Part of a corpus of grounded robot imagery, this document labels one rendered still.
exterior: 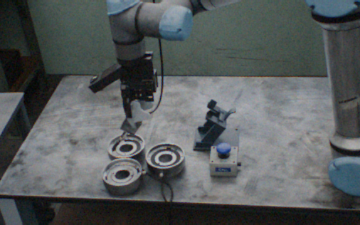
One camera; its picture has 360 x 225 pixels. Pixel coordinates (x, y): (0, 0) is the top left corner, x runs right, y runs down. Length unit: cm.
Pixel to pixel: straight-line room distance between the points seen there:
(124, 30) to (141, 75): 13
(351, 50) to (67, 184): 80
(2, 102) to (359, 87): 140
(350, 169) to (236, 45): 196
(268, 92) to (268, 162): 34
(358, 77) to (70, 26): 232
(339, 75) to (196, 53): 207
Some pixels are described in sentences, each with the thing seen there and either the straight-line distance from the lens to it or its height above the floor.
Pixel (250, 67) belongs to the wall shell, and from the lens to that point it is 304.
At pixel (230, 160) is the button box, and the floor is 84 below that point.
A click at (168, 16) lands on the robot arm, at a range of 109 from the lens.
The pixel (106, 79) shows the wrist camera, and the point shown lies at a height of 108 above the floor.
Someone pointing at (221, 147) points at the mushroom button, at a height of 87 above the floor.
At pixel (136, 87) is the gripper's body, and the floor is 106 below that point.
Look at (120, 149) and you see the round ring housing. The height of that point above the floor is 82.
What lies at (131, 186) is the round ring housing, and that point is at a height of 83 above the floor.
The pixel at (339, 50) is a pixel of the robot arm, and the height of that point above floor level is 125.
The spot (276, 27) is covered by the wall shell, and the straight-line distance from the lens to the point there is 291.
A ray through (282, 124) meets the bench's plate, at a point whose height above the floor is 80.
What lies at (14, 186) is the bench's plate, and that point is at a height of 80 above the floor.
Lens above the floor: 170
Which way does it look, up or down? 35 degrees down
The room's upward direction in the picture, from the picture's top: 5 degrees counter-clockwise
